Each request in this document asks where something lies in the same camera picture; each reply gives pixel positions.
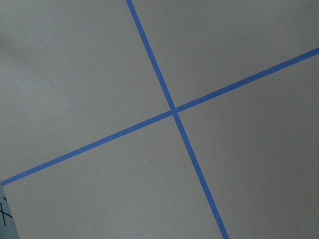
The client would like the brown paper table cover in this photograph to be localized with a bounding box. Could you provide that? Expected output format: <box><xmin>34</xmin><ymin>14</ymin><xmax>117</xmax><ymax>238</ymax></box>
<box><xmin>0</xmin><ymin>0</ymin><xmax>319</xmax><ymax>239</ymax></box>

